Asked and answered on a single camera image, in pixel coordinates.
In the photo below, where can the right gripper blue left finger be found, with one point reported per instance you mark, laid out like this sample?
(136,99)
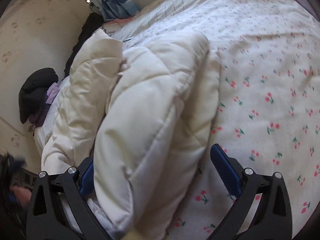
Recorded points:
(86,177)

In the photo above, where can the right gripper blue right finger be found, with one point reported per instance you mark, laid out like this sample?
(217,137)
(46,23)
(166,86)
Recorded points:
(229,170)

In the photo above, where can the cream quilted puffer coat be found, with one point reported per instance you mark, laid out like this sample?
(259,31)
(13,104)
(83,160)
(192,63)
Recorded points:
(144,114)

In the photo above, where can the person's left hand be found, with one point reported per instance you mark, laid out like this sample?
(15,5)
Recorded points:
(22,194)

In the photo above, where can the lilac hoodie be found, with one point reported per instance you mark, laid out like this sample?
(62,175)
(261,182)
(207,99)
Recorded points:
(50,95)

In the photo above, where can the black puffer jacket pile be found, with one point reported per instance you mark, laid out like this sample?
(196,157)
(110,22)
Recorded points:
(32,95)

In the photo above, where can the striped white duvet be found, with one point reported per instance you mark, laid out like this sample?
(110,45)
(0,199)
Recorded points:
(220,20)

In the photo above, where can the left blue cartoon curtain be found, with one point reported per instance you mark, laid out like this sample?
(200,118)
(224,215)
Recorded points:
(115,9)

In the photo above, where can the black garment by wall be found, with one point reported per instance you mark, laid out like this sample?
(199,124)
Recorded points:
(93,22)

